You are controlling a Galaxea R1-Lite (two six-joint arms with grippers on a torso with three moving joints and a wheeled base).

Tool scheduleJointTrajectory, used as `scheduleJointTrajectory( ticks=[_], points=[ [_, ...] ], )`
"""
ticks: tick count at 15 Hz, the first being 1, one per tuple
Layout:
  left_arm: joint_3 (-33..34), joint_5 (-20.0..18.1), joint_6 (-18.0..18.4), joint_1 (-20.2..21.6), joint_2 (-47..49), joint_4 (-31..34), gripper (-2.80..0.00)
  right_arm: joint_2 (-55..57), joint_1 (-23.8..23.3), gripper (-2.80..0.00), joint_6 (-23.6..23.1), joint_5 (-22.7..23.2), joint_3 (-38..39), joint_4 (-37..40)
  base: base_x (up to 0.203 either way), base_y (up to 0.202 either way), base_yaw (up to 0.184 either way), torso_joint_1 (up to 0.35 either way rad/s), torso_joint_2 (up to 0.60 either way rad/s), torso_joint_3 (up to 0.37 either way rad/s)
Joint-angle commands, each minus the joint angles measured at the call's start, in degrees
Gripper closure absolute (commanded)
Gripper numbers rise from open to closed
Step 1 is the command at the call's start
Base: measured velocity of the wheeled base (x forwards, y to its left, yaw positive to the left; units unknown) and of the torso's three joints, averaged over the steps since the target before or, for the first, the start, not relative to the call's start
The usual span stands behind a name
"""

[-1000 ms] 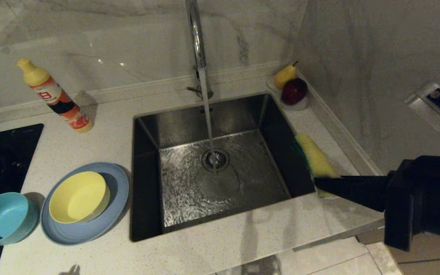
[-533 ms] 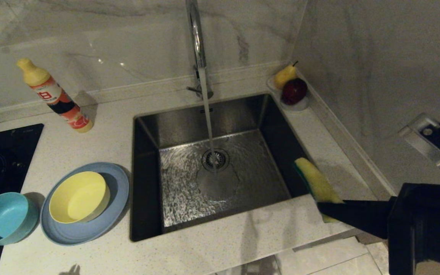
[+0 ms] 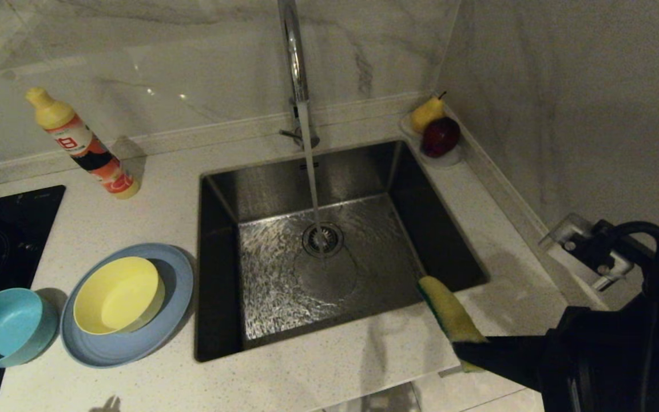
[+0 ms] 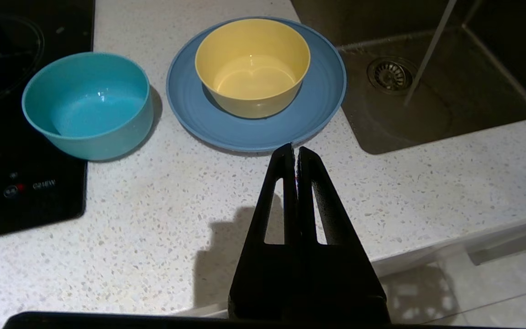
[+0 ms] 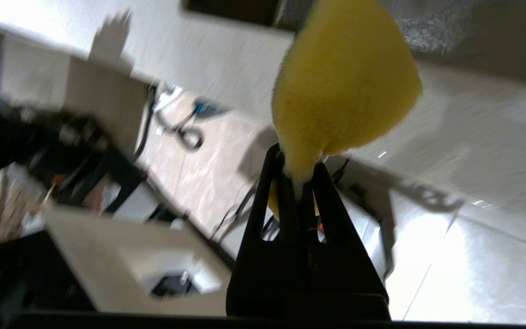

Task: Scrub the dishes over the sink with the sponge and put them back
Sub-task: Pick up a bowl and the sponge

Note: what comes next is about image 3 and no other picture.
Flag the chrome faucet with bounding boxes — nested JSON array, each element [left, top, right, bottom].
[[277, 0, 320, 149]]

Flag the black glass cooktop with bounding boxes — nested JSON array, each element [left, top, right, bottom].
[[0, 185, 66, 412]]

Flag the teal bowl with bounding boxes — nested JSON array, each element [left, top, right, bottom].
[[0, 288, 58, 368]]

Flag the yellow green sponge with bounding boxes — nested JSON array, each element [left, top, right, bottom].
[[418, 276, 488, 373]]

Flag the round metal drain strainer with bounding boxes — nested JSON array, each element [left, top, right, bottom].
[[301, 221, 345, 258]]

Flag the yellow bowl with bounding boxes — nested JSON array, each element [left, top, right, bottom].
[[72, 256, 165, 336]]

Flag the orange label dish soap bottle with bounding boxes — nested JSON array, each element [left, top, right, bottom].
[[25, 86, 140, 200]]

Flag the small white dish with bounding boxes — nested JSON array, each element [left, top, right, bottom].
[[399, 113, 465, 167]]

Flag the dark red apple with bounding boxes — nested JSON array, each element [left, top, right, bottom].
[[420, 116, 462, 158]]

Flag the running water stream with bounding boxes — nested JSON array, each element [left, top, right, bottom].
[[297, 100, 325, 253]]

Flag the stainless steel sink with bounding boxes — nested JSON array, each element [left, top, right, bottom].
[[194, 139, 490, 363]]

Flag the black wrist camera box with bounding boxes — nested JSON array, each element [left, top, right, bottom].
[[538, 213, 634, 291]]

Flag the grey blue plate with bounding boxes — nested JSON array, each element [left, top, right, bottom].
[[59, 243, 194, 369]]

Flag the yellow pear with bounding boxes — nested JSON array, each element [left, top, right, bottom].
[[410, 90, 447, 133]]

